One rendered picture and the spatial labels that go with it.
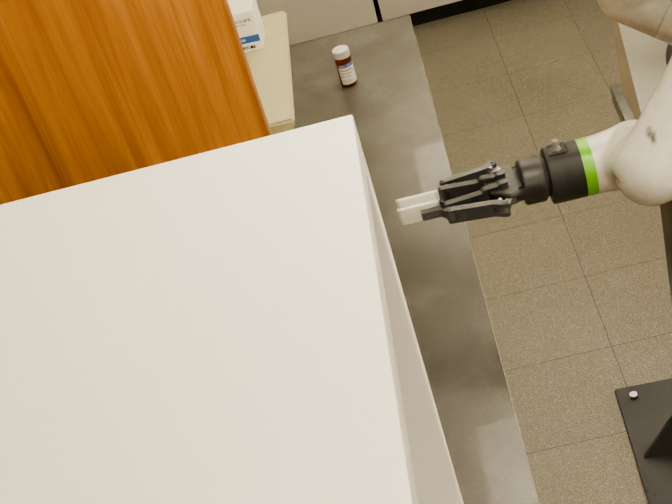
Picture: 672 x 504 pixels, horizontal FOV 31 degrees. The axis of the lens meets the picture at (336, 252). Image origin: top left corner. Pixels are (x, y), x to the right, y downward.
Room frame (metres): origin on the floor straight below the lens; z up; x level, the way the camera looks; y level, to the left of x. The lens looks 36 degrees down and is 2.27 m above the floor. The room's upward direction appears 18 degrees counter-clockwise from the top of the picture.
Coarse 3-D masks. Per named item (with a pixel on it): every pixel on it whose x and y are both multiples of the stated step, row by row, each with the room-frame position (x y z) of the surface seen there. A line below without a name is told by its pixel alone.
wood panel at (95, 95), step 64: (0, 0) 1.30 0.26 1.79; (64, 0) 1.29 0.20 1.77; (128, 0) 1.28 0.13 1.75; (192, 0) 1.27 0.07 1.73; (0, 64) 1.30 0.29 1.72; (64, 64) 1.29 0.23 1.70; (128, 64) 1.28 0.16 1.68; (192, 64) 1.28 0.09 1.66; (0, 128) 1.30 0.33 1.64; (64, 128) 1.30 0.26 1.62; (128, 128) 1.29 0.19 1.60; (192, 128) 1.28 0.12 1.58; (256, 128) 1.27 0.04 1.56; (0, 192) 1.31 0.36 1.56
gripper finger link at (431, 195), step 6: (426, 192) 1.61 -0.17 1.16; (432, 192) 1.61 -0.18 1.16; (402, 198) 1.62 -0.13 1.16; (408, 198) 1.61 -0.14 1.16; (414, 198) 1.61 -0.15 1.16; (420, 198) 1.61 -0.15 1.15; (426, 198) 1.61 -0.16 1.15; (432, 198) 1.61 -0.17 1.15; (438, 198) 1.61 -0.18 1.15; (396, 204) 1.61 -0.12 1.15; (402, 204) 1.61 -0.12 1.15; (408, 204) 1.61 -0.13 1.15; (414, 204) 1.61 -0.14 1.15
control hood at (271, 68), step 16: (272, 16) 1.65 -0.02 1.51; (272, 32) 1.60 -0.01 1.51; (272, 48) 1.55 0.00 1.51; (288, 48) 1.54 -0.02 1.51; (256, 64) 1.52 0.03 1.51; (272, 64) 1.51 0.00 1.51; (288, 64) 1.50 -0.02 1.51; (256, 80) 1.48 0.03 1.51; (272, 80) 1.46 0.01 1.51; (288, 80) 1.45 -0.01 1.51; (272, 96) 1.42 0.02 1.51; (288, 96) 1.41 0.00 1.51; (272, 112) 1.38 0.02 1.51; (288, 112) 1.37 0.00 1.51; (272, 128) 1.35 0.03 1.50; (288, 128) 1.35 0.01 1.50
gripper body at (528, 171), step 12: (528, 156) 1.60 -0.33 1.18; (504, 168) 1.62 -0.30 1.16; (516, 168) 1.60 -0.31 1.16; (528, 168) 1.56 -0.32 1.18; (540, 168) 1.56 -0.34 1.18; (492, 180) 1.59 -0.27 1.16; (516, 180) 1.57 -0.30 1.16; (528, 180) 1.55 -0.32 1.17; (540, 180) 1.54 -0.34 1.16; (492, 192) 1.56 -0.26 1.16; (504, 192) 1.55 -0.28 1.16; (516, 192) 1.54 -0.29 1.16; (528, 192) 1.54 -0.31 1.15; (540, 192) 1.54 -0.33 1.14; (528, 204) 1.55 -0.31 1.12
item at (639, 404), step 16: (640, 384) 2.18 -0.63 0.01; (656, 384) 2.16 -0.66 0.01; (624, 400) 2.14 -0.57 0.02; (640, 400) 2.13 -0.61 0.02; (656, 400) 2.11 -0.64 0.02; (624, 416) 2.09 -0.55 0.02; (640, 416) 2.08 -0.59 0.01; (656, 416) 2.06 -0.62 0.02; (640, 432) 2.03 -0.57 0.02; (656, 432) 2.01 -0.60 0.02; (640, 448) 1.98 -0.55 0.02; (656, 448) 1.94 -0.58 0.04; (640, 464) 1.93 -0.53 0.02; (656, 464) 1.92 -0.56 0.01; (656, 480) 1.87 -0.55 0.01; (656, 496) 1.83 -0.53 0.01
